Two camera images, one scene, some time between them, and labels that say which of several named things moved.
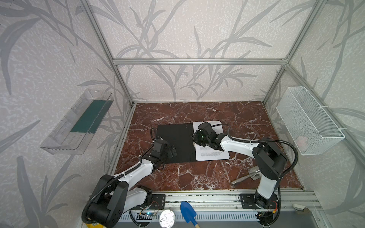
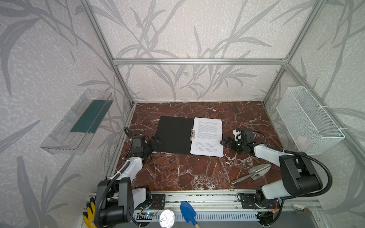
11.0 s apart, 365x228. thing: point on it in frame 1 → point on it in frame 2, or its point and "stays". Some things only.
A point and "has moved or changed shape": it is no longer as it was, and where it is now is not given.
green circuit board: (148, 215) stays
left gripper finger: (172, 152) → (149, 146)
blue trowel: (188, 213) stays
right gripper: (198, 137) → (233, 142)
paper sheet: (207, 153) has moved or changed shape
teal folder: (179, 135) has moved or changed shape
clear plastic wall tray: (72, 134) stays
